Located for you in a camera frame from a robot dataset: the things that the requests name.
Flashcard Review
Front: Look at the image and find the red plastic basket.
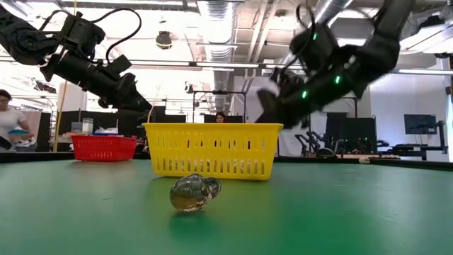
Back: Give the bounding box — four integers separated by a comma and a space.
71, 135, 138, 163

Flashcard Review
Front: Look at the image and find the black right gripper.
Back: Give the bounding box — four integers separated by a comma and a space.
255, 67, 309, 128

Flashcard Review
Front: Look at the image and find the yellow power cable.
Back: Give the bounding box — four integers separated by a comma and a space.
52, 0, 78, 153

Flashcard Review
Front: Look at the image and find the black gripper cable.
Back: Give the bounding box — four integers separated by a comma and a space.
38, 7, 143, 64

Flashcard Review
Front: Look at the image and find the black monitor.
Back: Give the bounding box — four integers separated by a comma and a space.
403, 113, 438, 135

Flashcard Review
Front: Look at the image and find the long ceiling light strip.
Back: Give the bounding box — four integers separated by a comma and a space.
0, 55, 453, 76

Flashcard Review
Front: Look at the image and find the black desk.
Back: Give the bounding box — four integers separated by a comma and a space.
377, 140, 449, 160

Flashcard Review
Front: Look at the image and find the beige partition panel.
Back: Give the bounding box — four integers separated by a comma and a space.
24, 111, 42, 152

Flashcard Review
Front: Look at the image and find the black partition panel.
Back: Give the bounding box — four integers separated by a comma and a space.
56, 105, 188, 137

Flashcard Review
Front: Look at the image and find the clear plastic container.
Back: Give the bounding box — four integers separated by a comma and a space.
81, 118, 95, 136

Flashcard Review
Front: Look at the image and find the black round ceiling fixture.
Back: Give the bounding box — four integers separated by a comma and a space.
154, 30, 173, 50

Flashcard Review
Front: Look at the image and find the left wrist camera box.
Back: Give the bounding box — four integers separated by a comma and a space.
115, 55, 134, 77

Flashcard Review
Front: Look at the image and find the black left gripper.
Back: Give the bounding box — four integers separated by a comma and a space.
90, 70, 153, 113

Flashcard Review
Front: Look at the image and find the yellow plastic basket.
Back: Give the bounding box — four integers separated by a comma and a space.
142, 122, 285, 181

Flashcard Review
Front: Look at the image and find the black equipment cabinet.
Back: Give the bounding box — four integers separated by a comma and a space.
325, 113, 378, 155

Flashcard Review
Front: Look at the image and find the black glass skull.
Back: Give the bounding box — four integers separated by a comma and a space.
169, 173, 223, 213

